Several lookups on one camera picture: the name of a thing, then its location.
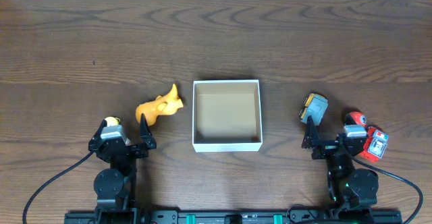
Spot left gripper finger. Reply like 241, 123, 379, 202
92, 119, 107, 140
139, 113, 153, 143

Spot yellow white toy ball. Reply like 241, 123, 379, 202
104, 116, 121, 127

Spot yellow grey toy truck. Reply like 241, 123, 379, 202
299, 93, 328, 125

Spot red toy car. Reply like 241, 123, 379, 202
360, 126, 389, 162

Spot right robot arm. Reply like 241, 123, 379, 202
302, 116, 379, 218

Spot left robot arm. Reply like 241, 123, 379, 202
88, 114, 157, 224

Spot orange toy rhino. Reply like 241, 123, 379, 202
136, 84, 184, 126

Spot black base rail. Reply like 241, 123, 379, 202
64, 208, 402, 224

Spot red toy ball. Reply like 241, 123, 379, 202
350, 111, 367, 128

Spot white cardboard box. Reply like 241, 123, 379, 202
192, 80, 263, 152

